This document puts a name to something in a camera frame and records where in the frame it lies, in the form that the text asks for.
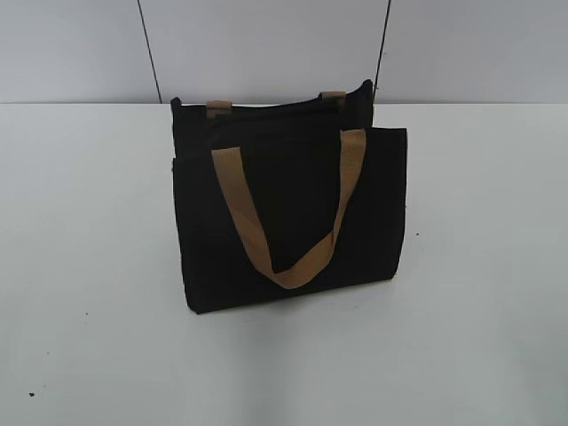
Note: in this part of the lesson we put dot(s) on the black tote bag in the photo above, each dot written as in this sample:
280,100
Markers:
217,273

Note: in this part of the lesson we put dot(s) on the tan front bag handle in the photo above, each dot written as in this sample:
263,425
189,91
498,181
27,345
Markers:
287,196

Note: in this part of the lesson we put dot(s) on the tan bag handle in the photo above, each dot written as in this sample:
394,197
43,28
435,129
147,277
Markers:
287,196
215,108

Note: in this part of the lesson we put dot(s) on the tan rear bag handle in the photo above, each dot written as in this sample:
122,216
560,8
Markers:
215,108

